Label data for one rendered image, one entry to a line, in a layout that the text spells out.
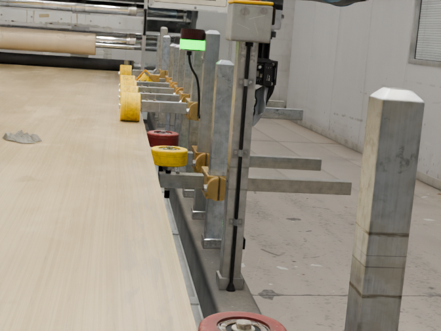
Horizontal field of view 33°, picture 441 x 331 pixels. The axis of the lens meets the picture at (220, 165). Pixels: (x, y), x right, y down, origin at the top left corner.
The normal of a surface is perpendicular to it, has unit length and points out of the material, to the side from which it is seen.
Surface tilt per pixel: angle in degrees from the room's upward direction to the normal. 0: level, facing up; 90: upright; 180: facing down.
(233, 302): 0
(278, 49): 90
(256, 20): 90
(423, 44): 90
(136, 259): 0
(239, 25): 90
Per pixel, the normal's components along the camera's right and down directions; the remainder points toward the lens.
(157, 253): 0.07, -0.98
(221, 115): 0.13, 0.18
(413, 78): -0.98, -0.04
